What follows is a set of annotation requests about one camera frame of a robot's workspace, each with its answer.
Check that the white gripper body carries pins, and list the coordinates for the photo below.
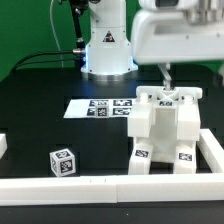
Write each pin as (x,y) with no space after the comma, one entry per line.
(178,31)

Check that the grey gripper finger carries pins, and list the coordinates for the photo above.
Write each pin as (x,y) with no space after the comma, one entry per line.
(167,80)
(221,72)

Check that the white chair seat block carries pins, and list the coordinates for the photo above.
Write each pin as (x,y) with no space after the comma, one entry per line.
(163,132)

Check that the white tagged block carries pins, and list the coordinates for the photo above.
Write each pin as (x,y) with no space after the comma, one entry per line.
(141,156)

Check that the small tagged cube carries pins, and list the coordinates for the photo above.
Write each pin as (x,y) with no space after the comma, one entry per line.
(102,111)

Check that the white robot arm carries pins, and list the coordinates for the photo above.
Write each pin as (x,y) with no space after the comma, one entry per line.
(109,51)

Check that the white tagged sheet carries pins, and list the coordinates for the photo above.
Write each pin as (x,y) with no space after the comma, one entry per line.
(86,108)

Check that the white tagged cube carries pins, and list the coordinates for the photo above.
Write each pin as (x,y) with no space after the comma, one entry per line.
(62,162)

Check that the white block left edge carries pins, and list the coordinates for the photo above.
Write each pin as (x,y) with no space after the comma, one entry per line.
(3,144)

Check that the white right rail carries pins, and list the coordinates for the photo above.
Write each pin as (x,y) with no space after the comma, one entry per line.
(211,150)

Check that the white rail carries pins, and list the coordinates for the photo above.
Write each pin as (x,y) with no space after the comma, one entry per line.
(111,189)
(211,150)

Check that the white front rail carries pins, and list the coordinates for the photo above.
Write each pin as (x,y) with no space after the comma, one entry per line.
(111,189)

